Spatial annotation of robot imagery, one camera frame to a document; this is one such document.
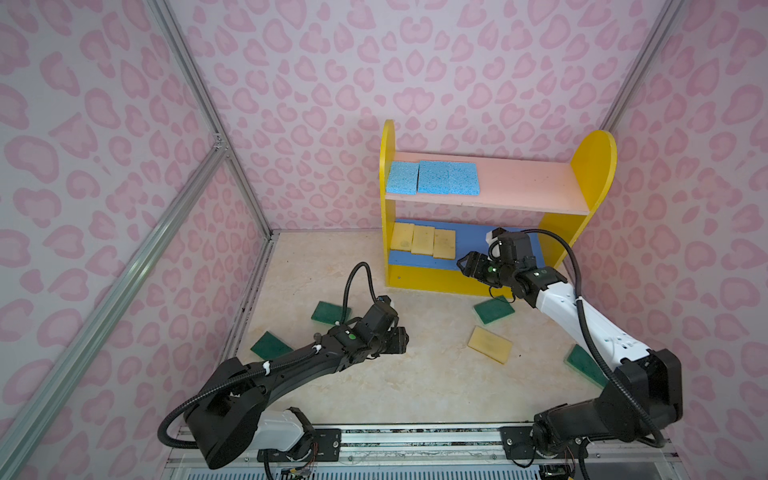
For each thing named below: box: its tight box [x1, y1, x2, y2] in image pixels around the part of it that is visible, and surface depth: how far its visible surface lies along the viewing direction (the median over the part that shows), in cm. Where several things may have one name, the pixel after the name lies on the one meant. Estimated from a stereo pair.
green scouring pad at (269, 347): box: [250, 331, 294, 361], surface depth 91 cm
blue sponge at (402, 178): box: [386, 161, 419, 195], surface depth 76 cm
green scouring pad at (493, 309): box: [474, 296, 515, 325], surface depth 97 cm
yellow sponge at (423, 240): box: [411, 225, 435, 256], surface depth 97 cm
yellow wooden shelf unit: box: [380, 119, 618, 299], surface depth 78 cm
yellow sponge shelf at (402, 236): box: [390, 222, 415, 252], surface depth 100 cm
